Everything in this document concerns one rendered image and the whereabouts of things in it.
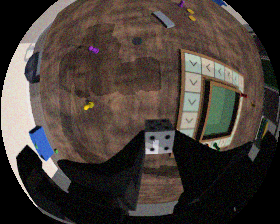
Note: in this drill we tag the white die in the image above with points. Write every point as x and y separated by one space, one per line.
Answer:
159 136

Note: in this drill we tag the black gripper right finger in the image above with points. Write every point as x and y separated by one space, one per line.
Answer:
200 166

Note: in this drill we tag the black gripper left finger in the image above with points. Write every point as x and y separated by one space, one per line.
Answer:
121 175

